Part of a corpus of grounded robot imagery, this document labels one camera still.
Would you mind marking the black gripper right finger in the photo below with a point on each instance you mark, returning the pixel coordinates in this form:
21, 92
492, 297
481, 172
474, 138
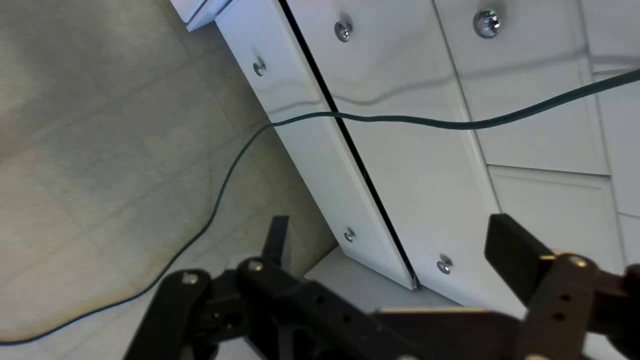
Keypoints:
572, 313

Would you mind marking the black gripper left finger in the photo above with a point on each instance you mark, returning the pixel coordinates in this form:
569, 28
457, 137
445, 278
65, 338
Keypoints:
221, 313

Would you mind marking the narrow white drawer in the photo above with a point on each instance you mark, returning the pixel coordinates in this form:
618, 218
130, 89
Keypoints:
532, 151

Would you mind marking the white bottom drawer front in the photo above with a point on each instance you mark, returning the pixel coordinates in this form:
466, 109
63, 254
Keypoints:
313, 172

